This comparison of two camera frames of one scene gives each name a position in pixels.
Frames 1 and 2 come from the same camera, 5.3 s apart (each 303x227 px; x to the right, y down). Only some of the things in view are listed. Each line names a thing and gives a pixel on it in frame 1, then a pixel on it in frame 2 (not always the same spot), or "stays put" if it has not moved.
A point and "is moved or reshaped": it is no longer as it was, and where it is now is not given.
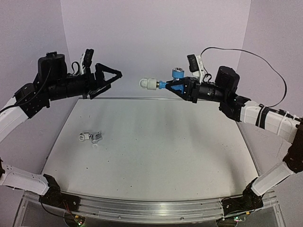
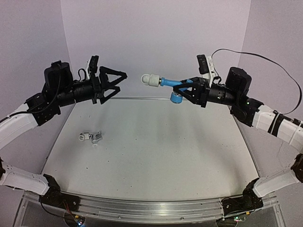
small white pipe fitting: [150, 83] is moved or reshaped
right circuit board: [239, 219] stays put
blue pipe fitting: [177, 73] → [175, 97]
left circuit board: [79, 220] stays put
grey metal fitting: [95, 138] stays put
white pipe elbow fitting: [83, 136] stays put
